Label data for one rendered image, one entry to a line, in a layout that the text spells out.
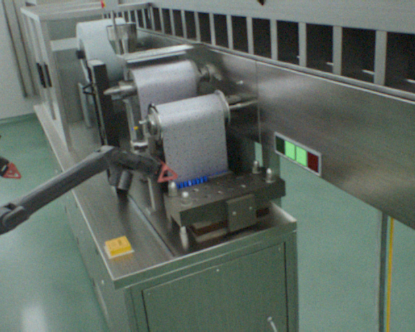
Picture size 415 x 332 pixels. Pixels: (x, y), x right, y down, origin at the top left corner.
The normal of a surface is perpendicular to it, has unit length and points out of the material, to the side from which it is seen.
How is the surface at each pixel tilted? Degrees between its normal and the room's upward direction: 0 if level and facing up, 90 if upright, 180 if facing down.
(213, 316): 90
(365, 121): 90
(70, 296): 0
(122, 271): 0
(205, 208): 90
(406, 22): 90
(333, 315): 0
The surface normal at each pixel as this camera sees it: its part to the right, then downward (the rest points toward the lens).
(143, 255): -0.09, -0.92
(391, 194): -0.91, 0.23
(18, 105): 0.40, 0.32
